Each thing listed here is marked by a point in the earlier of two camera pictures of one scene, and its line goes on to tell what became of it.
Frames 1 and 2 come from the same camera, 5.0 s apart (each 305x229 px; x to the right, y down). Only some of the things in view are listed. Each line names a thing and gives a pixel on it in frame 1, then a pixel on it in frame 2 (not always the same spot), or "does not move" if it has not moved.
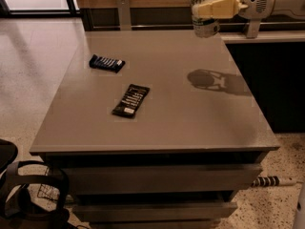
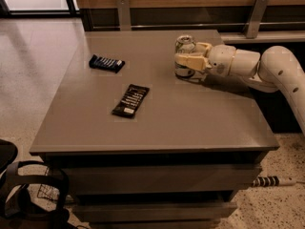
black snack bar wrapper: [131, 101] does not move
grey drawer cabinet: [156, 129] does not move
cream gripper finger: [225, 8] -> [194, 60]
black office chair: [33, 194] does not move
